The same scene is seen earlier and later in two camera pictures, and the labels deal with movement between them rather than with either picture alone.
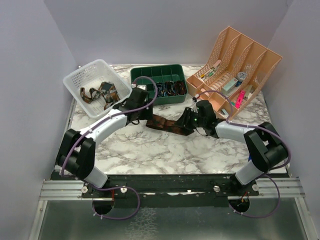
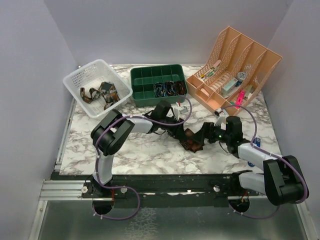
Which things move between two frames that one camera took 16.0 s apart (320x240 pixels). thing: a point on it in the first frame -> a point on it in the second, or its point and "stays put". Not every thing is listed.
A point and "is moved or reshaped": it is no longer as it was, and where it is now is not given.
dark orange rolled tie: [169, 88] stays put
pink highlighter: [240, 97] stays put
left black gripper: [148, 114] -> [178, 132]
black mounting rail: [219, 185] stays put
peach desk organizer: [238, 69] stays put
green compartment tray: [171, 80] stays put
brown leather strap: [162, 123] is moved or reshaped
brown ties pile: [107, 89] stays put
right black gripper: [184, 119] -> [207, 131]
